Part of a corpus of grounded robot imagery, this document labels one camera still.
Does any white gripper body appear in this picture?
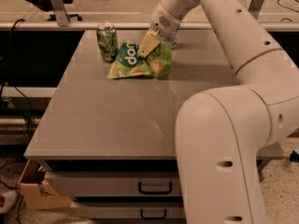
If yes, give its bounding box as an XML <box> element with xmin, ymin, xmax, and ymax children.
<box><xmin>149</xmin><ymin>5</ymin><xmax>180</xmax><ymax>41</ymax></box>

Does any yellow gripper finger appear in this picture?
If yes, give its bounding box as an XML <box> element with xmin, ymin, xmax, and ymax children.
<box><xmin>137</xmin><ymin>30</ymin><xmax>161</xmax><ymax>58</ymax></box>

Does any green rice chip bag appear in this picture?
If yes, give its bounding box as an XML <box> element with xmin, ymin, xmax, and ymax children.
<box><xmin>107</xmin><ymin>40</ymin><xmax>172</xmax><ymax>79</ymax></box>

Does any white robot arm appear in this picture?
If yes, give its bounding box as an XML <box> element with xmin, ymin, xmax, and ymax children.
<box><xmin>138</xmin><ymin>0</ymin><xmax>299</xmax><ymax>224</ymax></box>

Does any silver soda can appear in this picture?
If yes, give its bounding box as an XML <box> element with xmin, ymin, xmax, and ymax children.
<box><xmin>168</xmin><ymin>29</ymin><xmax>178</xmax><ymax>49</ymax></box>

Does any green soda can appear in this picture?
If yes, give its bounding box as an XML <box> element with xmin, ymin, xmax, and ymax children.
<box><xmin>96</xmin><ymin>22</ymin><xmax>119</xmax><ymax>63</ymax></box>

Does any grey drawer cabinet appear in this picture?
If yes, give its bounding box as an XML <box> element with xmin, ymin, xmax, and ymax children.
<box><xmin>23</xmin><ymin>29</ymin><xmax>285</xmax><ymax>224</ymax></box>

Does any upper grey drawer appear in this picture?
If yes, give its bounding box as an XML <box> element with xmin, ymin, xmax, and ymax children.
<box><xmin>45</xmin><ymin>171</ymin><xmax>181</xmax><ymax>197</ymax></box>

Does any grey drawer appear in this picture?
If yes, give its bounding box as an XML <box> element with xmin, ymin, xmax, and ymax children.
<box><xmin>71</xmin><ymin>202</ymin><xmax>185</xmax><ymax>220</ymax></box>
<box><xmin>45</xmin><ymin>171</ymin><xmax>181</xmax><ymax>197</ymax></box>

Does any lower grey drawer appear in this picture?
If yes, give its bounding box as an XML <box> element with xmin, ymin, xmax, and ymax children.
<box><xmin>71</xmin><ymin>202</ymin><xmax>185</xmax><ymax>220</ymax></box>

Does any black object on floor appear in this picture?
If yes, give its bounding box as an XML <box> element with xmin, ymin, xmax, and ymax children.
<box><xmin>290</xmin><ymin>150</ymin><xmax>299</xmax><ymax>162</ymax></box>

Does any cardboard box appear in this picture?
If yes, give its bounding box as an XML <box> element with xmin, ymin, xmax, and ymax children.
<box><xmin>19</xmin><ymin>161</ymin><xmax>71</xmax><ymax>210</ymax></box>

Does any white shoe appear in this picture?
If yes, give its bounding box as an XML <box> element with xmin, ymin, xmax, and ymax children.
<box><xmin>0</xmin><ymin>189</ymin><xmax>18</xmax><ymax>215</ymax></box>

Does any left metal bracket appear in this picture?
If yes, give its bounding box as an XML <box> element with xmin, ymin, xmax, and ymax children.
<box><xmin>50</xmin><ymin>0</ymin><xmax>70</xmax><ymax>27</ymax></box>

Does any black cable left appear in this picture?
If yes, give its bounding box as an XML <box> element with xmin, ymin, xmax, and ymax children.
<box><xmin>0</xmin><ymin>18</ymin><xmax>37</xmax><ymax>138</ymax></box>

